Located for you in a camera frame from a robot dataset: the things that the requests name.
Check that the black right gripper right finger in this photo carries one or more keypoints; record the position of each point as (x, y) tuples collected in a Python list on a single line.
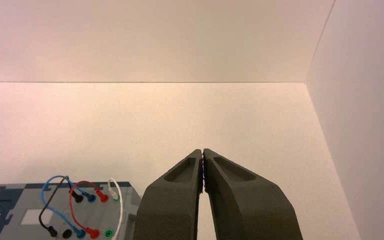
[(245, 208)]

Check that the dark blue grey task box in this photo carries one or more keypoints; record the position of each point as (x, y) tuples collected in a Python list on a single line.
[(19, 205)]

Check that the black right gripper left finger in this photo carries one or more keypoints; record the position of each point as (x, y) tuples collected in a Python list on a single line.
[(168, 212)]

